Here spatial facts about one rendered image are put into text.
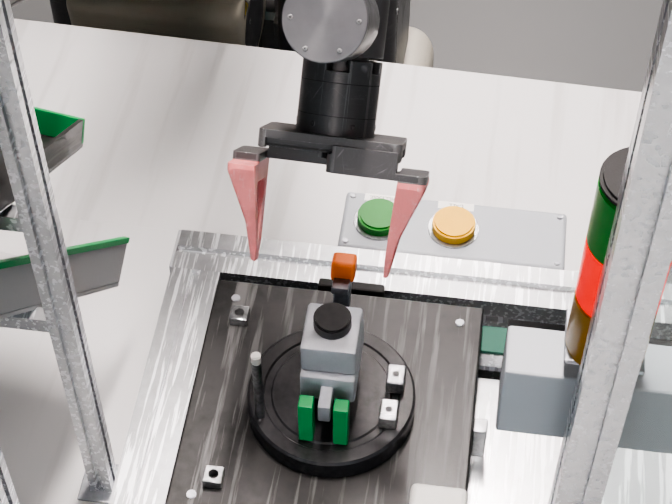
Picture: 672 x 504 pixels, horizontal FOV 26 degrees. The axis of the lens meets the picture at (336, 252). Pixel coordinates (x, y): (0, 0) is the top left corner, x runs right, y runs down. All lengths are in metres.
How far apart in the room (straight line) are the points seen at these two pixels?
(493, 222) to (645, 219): 0.62
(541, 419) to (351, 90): 0.26
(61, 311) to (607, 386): 0.43
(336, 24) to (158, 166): 0.64
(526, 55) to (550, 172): 1.40
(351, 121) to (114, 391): 0.47
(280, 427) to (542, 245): 0.32
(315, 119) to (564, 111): 0.64
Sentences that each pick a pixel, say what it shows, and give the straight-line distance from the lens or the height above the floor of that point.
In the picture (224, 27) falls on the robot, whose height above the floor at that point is 0.78.
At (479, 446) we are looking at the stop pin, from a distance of 1.25.
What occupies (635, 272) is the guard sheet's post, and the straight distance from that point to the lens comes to 0.80.
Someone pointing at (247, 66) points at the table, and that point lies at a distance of 1.66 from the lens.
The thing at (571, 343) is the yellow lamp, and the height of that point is 1.27.
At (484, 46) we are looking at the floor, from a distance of 2.96.
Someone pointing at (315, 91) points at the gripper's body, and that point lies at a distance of 1.03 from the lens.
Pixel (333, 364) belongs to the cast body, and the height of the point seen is 1.07.
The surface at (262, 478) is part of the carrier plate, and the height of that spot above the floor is 0.97.
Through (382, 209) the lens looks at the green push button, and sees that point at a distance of 1.36.
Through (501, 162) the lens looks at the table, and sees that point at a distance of 1.56.
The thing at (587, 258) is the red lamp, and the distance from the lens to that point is 0.85.
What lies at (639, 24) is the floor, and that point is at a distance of 3.05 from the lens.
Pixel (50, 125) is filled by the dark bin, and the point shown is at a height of 1.20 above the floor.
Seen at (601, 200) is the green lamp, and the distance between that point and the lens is 0.81.
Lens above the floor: 2.00
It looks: 51 degrees down
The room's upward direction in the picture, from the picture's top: straight up
